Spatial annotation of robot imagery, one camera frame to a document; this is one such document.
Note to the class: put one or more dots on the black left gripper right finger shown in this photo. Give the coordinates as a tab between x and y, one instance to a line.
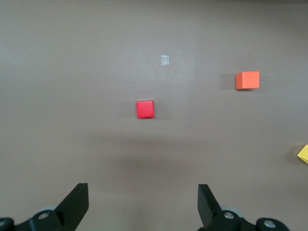
211	211

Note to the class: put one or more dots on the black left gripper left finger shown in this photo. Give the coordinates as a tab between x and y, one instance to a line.
69	207

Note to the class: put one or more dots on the red wooden block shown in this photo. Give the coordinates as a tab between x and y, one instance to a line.
145	109

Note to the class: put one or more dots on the yellow wooden block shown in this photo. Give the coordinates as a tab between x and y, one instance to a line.
303	154

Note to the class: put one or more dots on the orange wooden block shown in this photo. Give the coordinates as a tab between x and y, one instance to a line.
249	80

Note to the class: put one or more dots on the small clear tape piece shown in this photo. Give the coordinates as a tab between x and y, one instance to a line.
165	60

